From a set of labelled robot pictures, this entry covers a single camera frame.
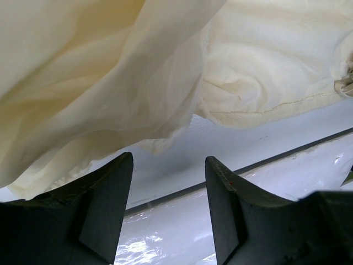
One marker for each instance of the cream yellow jacket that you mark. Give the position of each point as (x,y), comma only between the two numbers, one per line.
(81,80)

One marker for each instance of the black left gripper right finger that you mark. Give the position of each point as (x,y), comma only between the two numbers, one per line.
(253,226)

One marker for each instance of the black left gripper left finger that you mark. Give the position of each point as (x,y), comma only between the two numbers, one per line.
(78,223)

